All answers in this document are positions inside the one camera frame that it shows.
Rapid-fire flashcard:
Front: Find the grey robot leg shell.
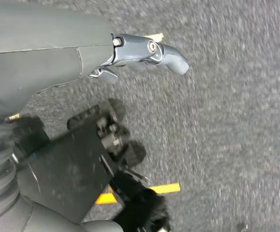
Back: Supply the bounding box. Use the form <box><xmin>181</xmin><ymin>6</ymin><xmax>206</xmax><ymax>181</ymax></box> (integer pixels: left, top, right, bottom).
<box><xmin>0</xmin><ymin>195</ymin><xmax>124</xmax><ymax>232</ymax></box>

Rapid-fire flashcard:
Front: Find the yellow floor tape outline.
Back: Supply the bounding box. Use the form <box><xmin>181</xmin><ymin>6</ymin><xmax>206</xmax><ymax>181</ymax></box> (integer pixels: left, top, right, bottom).
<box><xmin>95</xmin><ymin>183</ymin><xmax>181</xmax><ymax>205</ymax></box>

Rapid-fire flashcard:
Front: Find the black robot foot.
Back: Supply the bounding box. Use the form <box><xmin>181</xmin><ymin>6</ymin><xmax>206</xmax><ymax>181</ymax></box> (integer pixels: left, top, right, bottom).
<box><xmin>111</xmin><ymin>171</ymin><xmax>171</xmax><ymax>232</ymax></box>

